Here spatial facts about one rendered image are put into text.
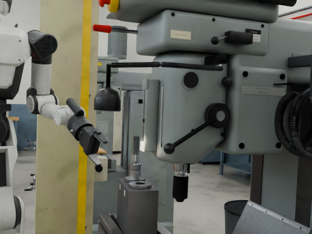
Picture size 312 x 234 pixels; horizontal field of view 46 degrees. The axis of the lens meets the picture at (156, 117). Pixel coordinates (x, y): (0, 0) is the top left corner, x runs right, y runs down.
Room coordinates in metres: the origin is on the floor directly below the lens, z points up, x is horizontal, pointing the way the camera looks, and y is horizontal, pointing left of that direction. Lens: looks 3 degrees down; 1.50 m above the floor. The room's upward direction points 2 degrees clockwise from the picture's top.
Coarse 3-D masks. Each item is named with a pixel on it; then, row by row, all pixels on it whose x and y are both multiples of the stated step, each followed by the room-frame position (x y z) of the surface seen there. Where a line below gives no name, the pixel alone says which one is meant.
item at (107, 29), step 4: (92, 28) 1.11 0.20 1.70; (96, 28) 1.10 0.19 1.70; (100, 28) 1.11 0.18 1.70; (104, 28) 1.11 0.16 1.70; (108, 28) 1.11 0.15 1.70; (112, 28) 1.12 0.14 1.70; (116, 28) 1.13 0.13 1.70; (120, 28) 1.14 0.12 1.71; (108, 32) 1.12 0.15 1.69; (124, 32) 1.14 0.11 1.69; (128, 32) 1.14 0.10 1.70; (132, 32) 1.15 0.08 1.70; (136, 32) 1.15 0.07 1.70
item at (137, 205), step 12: (120, 180) 1.51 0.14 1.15; (132, 180) 1.47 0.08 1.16; (144, 180) 1.50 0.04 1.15; (120, 192) 1.49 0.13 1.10; (132, 192) 1.35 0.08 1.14; (144, 192) 1.36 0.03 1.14; (156, 192) 1.37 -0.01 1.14; (120, 204) 1.48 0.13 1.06; (132, 204) 1.35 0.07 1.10; (144, 204) 1.36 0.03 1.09; (156, 204) 1.37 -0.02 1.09; (120, 216) 1.47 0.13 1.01; (132, 216) 1.35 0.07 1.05; (144, 216) 1.36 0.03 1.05; (156, 216) 1.37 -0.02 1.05; (132, 228) 1.35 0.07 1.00; (144, 228) 1.36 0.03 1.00; (156, 228) 1.37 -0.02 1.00
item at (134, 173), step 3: (132, 168) 1.49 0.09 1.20; (135, 168) 1.49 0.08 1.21; (138, 168) 1.49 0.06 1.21; (132, 171) 1.49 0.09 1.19; (135, 171) 1.49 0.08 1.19; (138, 171) 1.49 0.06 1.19; (129, 174) 1.51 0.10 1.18; (132, 174) 1.49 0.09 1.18; (135, 174) 1.49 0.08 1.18; (138, 174) 1.49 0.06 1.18; (129, 177) 1.50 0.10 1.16; (132, 177) 1.49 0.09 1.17; (135, 177) 1.49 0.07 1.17; (138, 177) 1.50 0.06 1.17
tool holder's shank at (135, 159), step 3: (135, 138) 1.50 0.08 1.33; (138, 138) 1.50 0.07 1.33; (135, 141) 1.50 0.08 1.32; (138, 141) 1.51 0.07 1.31; (135, 144) 1.50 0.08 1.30; (138, 144) 1.51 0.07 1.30; (135, 147) 1.50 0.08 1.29; (138, 147) 1.51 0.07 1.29; (135, 150) 1.50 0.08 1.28; (138, 150) 1.51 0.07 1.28; (135, 153) 1.50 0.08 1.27; (132, 156) 1.51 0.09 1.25; (135, 156) 1.50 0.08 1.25; (138, 156) 1.51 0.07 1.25; (132, 159) 1.50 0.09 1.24; (135, 159) 1.50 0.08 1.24; (138, 159) 1.50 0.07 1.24; (135, 162) 1.50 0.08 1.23
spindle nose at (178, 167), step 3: (174, 165) 1.10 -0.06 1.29; (177, 165) 1.09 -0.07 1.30; (180, 165) 1.09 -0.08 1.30; (183, 165) 1.09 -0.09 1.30; (186, 165) 1.09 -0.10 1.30; (174, 168) 1.10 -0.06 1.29; (177, 168) 1.09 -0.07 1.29; (180, 168) 1.09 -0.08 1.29; (183, 168) 1.09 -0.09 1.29; (186, 168) 1.09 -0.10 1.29; (183, 171) 1.09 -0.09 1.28
